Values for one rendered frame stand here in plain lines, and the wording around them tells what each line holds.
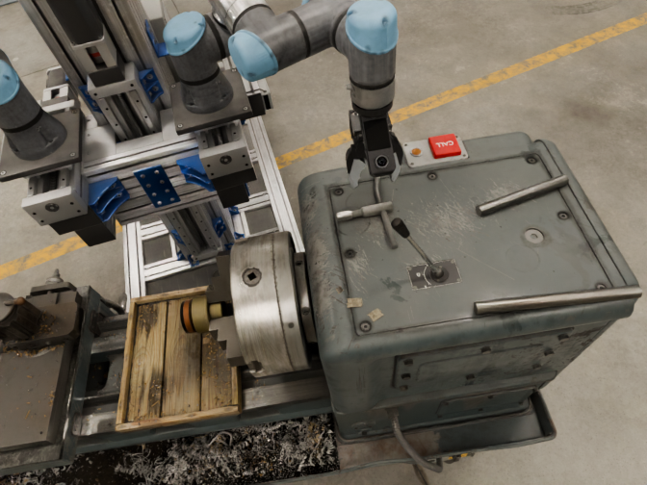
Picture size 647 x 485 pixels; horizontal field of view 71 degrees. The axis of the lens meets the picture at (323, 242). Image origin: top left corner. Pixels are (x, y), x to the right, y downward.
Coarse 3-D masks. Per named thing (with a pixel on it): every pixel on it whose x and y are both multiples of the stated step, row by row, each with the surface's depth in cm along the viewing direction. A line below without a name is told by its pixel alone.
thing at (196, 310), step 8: (200, 296) 103; (184, 304) 102; (192, 304) 101; (200, 304) 101; (208, 304) 102; (216, 304) 102; (224, 304) 106; (184, 312) 101; (192, 312) 100; (200, 312) 100; (208, 312) 101; (216, 312) 101; (224, 312) 107; (184, 320) 101; (192, 320) 101; (200, 320) 100; (208, 320) 100; (184, 328) 101; (192, 328) 101; (200, 328) 101; (208, 328) 101
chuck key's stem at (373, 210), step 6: (378, 204) 92; (384, 204) 92; (390, 204) 92; (360, 210) 93; (366, 210) 92; (372, 210) 92; (378, 210) 92; (390, 210) 92; (342, 216) 92; (348, 216) 92; (354, 216) 92; (360, 216) 93; (366, 216) 92
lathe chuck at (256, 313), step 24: (240, 240) 102; (264, 240) 98; (240, 264) 92; (264, 264) 92; (240, 288) 90; (264, 288) 89; (240, 312) 89; (264, 312) 89; (240, 336) 89; (264, 336) 89; (264, 360) 92; (288, 360) 93
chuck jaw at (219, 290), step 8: (216, 256) 99; (224, 256) 99; (224, 264) 99; (216, 272) 102; (224, 272) 100; (216, 280) 100; (224, 280) 100; (208, 288) 102; (216, 288) 101; (224, 288) 101; (208, 296) 101; (216, 296) 101; (224, 296) 101
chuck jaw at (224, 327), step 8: (216, 320) 100; (224, 320) 100; (232, 320) 100; (216, 328) 99; (224, 328) 99; (232, 328) 98; (216, 336) 100; (224, 336) 97; (232, 336) 97; (224, 344) 98; (232, 344) 96; (232, 352) 94; (240, 352) 94; (232, 360) 94; (240, 360) 95; (256, 368) 95
